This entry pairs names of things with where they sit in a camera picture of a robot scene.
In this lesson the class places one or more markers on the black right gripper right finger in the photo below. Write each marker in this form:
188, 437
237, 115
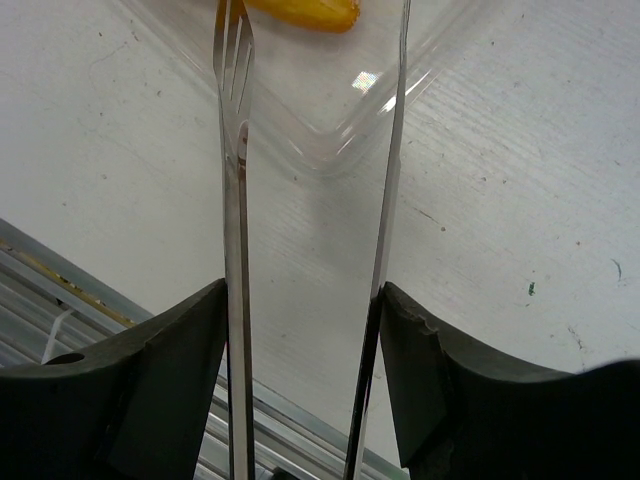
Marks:
464, 410

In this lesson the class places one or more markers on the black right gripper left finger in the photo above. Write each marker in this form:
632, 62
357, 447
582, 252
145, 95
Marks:
132, 406

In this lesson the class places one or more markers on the sugared half bun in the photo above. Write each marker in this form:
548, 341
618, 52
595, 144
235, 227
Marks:
327, 16

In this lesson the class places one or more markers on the metal serving tongs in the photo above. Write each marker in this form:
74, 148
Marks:
233, 61

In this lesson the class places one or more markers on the clear plastic tray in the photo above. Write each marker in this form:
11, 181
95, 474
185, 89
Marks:
319, 98

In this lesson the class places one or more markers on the aluminium frame rail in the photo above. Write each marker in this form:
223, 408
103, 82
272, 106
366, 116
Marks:
51, 306

